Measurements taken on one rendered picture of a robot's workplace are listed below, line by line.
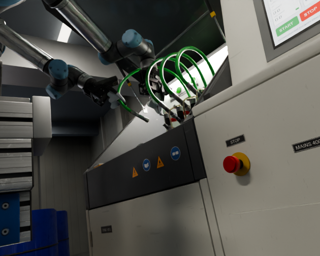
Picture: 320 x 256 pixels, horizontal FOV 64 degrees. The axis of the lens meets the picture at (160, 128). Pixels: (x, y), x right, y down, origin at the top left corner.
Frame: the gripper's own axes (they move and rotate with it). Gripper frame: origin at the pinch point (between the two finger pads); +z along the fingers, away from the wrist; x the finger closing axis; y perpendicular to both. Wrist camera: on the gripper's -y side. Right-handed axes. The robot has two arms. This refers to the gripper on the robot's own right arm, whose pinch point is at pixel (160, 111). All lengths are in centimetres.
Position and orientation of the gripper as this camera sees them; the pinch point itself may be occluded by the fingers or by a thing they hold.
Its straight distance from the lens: 112.7
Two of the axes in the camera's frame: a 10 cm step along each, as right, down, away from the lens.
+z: 1.6, 9.4, -3.1
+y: -7.6, -0.8, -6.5
